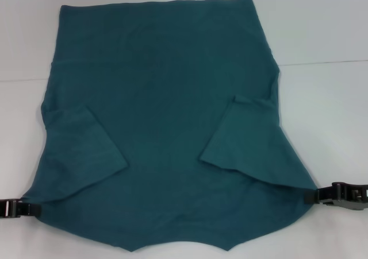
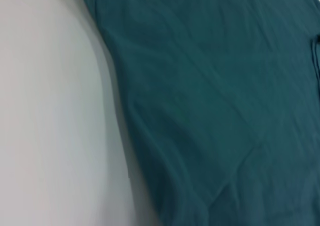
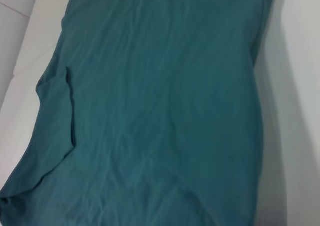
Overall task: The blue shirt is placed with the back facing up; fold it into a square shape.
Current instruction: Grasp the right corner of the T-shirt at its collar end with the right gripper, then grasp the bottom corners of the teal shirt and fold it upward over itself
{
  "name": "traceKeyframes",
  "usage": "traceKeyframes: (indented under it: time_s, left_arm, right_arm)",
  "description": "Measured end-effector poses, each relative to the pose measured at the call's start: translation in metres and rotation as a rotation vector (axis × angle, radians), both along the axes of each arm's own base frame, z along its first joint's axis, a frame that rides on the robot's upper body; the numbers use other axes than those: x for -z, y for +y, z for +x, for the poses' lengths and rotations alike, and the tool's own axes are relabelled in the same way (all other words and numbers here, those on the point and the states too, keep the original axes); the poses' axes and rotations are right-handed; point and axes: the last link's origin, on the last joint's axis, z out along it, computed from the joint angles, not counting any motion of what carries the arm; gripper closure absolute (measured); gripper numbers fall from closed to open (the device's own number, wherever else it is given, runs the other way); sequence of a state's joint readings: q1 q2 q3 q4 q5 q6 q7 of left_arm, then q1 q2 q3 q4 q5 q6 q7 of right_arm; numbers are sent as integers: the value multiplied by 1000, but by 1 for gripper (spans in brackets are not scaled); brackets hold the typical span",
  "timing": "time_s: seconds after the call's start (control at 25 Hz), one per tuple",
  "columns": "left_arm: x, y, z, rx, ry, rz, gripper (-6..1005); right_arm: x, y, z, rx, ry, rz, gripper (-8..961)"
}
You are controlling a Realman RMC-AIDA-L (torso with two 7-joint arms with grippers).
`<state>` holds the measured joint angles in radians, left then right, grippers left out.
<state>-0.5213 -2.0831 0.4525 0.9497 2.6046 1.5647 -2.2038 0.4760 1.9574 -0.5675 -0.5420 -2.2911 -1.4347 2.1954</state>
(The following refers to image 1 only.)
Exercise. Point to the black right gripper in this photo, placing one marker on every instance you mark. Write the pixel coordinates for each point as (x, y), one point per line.
(358, 197)

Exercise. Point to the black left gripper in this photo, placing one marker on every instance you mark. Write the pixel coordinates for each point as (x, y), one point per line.
(8, 208)

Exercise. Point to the teal blue shirt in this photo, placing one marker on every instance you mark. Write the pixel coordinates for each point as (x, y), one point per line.
(172, 112)

